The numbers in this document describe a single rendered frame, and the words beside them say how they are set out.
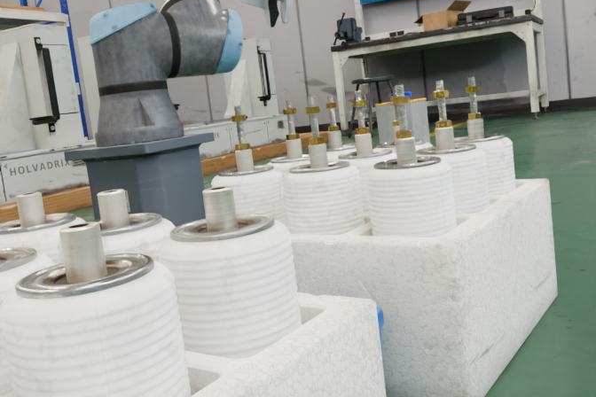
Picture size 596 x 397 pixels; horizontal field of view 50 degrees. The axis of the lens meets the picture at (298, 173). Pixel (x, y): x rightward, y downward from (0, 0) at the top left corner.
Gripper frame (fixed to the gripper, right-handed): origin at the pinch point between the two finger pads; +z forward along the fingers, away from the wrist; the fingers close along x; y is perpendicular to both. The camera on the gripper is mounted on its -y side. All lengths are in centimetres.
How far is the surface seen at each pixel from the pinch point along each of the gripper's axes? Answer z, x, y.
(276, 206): 25.9, 9.5, 9.7
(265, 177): 21.8, 9.7, 10.8
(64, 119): 8, -214, -5
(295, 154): 20.4, 1.1, 1.1
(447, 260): 29.8, 35.9, 5.2
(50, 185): 35, -198, 7
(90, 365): 25, 49, 42
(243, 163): 19.9, 6.0, 11.9
